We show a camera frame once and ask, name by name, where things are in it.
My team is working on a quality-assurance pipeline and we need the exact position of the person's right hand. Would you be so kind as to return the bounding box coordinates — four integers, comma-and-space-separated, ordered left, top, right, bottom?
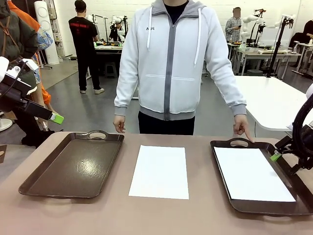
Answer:
113, 115, 127, 134

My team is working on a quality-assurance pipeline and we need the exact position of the long grey background desk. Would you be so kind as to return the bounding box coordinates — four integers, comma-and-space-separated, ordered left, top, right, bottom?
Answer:
234, 45, 303, 80

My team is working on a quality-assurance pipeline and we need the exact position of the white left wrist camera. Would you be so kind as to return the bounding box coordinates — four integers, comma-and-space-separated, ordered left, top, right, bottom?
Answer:
21, 58, 40, 71

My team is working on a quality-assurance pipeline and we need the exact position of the small white background desk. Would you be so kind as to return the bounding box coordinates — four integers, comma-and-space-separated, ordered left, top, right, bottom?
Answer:
292, 43, 313, 76

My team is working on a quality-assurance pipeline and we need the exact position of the man in black t-shirt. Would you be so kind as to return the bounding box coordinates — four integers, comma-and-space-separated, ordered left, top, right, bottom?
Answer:
68, 0, 105, 95

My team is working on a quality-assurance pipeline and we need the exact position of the white table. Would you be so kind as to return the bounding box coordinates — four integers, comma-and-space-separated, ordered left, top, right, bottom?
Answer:
229, 75, 313, 138

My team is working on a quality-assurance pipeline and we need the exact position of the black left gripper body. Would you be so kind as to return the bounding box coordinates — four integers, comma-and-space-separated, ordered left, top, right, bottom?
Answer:
0, 75, 32, 110

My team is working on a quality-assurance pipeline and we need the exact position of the white tower air conditioner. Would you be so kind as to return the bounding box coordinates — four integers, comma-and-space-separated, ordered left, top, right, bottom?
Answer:
34, 0, 60, 65

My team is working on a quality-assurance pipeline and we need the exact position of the black stool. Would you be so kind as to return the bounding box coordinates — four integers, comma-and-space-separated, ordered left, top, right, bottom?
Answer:
104, 62, 118, 79

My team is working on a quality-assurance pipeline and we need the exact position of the person's right forearm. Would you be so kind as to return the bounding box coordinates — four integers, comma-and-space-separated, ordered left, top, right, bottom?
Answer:
114, 73, 134, 117

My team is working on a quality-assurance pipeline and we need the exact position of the person's left forearm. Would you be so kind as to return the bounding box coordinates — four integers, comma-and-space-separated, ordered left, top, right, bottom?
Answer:
215, 70, 247, 118

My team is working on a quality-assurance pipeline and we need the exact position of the white A4 paper sheet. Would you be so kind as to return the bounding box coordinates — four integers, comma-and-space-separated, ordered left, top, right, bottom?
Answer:
213, 146, 296, 203
128, 145, 190, 200

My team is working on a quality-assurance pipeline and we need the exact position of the black stand with orange joints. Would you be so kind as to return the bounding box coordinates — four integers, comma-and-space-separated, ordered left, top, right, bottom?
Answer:
254, 9, 267, 47

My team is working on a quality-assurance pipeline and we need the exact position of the person in olive jacket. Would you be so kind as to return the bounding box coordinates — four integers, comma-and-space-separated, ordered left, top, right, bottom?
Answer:
0, 0, 56, 149

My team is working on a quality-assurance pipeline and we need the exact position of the brown plastic tray with handles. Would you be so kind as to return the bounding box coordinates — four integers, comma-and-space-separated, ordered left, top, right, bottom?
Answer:
210, 138, 313, 216
19, 130, 125, 199

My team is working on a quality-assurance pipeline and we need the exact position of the black tripod stand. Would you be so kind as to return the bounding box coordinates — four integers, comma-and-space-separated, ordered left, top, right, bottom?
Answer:
266, 14, 297, 78

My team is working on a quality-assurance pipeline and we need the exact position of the background person in dark top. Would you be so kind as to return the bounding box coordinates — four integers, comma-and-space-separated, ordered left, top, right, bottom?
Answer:
290, 19, 313, 49

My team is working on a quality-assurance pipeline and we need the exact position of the brown cardboard piece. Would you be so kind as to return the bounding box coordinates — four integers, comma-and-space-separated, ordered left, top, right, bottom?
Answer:
0, 144, 8, 164

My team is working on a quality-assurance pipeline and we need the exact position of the background man in plaid shirt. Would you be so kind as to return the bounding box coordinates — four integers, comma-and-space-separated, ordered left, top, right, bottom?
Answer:
224, 6, 243, 43

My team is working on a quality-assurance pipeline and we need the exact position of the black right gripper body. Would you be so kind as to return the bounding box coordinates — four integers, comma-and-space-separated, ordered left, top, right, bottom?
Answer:
292, 124, 313, 171

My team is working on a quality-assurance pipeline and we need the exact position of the white fan base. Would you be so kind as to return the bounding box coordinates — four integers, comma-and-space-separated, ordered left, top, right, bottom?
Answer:
0, 117, 13, 132

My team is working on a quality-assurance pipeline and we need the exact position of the person in white grey hoodie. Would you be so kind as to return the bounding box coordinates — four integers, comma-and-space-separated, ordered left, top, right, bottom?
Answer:
113, 0, 247, 136

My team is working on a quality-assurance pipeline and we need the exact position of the person's left hand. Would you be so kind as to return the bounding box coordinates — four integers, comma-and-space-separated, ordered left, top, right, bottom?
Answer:
232, 115, 255, 143

